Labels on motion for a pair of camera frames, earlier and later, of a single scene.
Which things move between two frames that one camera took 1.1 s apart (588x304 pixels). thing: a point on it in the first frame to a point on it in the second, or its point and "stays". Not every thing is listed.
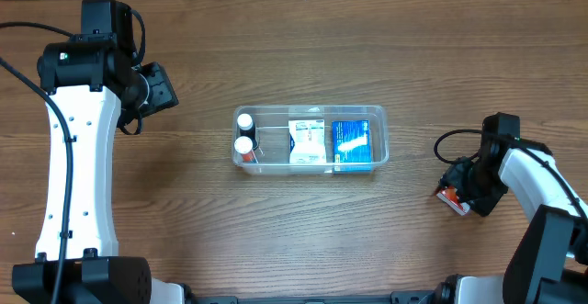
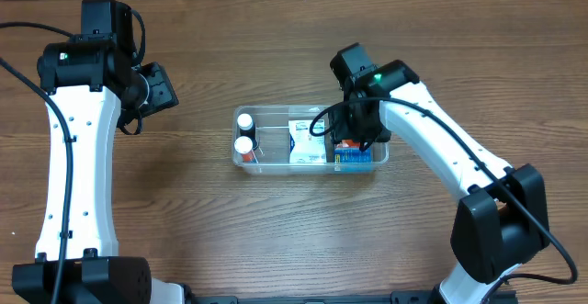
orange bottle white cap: (243, 145) stays
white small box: (307, 141) stays
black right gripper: (464, 186) to (356, 131)
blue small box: (351, 146) stays
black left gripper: (159, 89) stays
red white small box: (449, 196) to (347, 143)
